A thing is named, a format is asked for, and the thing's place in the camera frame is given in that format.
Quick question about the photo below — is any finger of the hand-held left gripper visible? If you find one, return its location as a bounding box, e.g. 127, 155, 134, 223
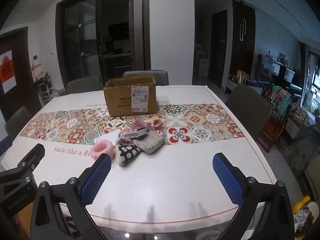
0, 143, 46, 184

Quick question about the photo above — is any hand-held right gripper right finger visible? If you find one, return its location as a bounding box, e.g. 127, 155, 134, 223
212, 152, 295, 240

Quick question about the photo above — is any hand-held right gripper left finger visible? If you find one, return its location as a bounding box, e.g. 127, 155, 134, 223
32, 152, 112, 240

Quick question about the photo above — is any white wiping cloth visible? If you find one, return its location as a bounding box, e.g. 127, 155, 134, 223
94, 130, 122, 147

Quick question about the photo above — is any purple fluffy towel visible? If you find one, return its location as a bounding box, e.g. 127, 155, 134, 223
117, 120, 154, 147

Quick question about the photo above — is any brown cardboard box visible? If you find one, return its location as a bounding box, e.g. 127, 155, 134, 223
103, 75, 159, 117

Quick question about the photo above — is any pink fluffy scrunchie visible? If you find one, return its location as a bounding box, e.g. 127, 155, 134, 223
90, 140, 116, 159

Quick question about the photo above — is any grey dining chair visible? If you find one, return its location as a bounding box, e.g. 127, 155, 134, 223
122, 70, 169, 87
4, 106, 33, 140
225, 84, 273, 140
66, 76, 104, 95

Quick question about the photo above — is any black patterned pouch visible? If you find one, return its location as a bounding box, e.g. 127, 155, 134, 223
116, 144, 143, 166

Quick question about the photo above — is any white patterned tablecloth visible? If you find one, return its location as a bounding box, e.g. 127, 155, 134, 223
1, 85, 278, 227

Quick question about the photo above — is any small grey rectangular case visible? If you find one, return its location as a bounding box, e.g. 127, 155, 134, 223
122, 127, 148, 138

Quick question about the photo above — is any small wooden chair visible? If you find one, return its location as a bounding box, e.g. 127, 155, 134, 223
257, 115, 285, 153

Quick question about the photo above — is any shoe rack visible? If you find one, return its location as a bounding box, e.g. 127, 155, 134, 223
37, 76, 55, 105

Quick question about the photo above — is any grey fabric pouch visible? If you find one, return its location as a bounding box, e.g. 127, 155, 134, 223
132, 132, 165, 155

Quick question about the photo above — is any dark wooden door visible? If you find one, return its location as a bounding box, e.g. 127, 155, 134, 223
0, 27, 42, 120

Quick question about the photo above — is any yellow plastic toy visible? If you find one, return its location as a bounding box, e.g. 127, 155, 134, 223
291, 196, 312, 213

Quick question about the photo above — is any red and white door poster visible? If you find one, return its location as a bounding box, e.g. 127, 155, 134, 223
0, 50, 17, 94

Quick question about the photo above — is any white low sideboard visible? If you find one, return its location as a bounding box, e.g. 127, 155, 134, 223
226, 77, 263, 94

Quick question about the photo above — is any pile of colourful clothes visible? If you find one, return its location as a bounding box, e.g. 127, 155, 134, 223
267, 85, 292, 117

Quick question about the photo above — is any black piano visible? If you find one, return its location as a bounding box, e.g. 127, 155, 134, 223
272, 65, 308, 98

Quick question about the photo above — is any dark sliding glass door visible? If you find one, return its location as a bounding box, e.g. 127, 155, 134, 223
56, 0, 150, 85

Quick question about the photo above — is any dark hallway door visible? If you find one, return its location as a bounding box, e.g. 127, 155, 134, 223
207, 10, 228, 88

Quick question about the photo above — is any silver refrigerator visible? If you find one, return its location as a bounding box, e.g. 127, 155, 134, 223
129, 0, 143, 70

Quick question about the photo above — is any dark slatted wall panel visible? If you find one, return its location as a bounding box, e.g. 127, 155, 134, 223
230, 0, 255, 80

